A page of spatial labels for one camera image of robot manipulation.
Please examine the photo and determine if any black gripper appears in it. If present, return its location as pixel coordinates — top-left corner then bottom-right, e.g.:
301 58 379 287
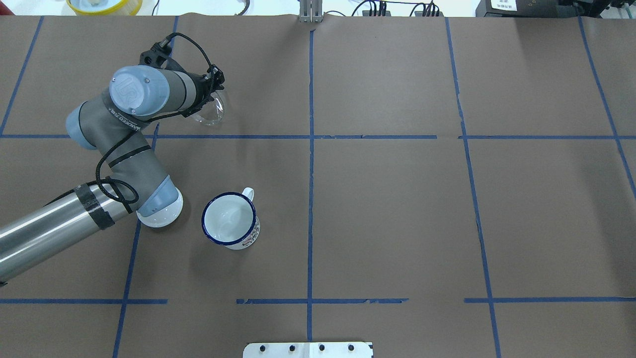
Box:
185 70 225 117

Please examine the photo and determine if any clear plastic funnel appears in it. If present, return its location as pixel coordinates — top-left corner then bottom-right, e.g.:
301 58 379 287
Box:
189 90 226 125

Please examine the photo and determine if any white enamel mug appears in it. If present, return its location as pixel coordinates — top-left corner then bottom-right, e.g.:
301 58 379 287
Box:
201 187 261 250

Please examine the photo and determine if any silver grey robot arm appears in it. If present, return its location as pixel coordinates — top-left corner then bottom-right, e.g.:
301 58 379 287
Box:
0 64 225 286

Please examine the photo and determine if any yellow tape roll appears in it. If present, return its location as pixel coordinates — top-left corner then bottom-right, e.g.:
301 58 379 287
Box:
66 0 143 16

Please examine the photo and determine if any brown paper table mat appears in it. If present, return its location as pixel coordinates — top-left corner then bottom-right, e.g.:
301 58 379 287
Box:
1 14 635 358

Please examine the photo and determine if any black computer box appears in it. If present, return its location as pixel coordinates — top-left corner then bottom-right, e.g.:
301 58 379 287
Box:
475 0 579 18

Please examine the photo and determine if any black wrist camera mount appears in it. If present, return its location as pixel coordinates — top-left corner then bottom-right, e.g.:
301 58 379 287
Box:
139 39 186 73

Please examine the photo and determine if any aluminium frame post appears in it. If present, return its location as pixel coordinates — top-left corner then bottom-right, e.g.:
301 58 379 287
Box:
298 0 324 23

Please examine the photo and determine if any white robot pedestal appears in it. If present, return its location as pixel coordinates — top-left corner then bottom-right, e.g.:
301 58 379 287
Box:
242 342 374 358

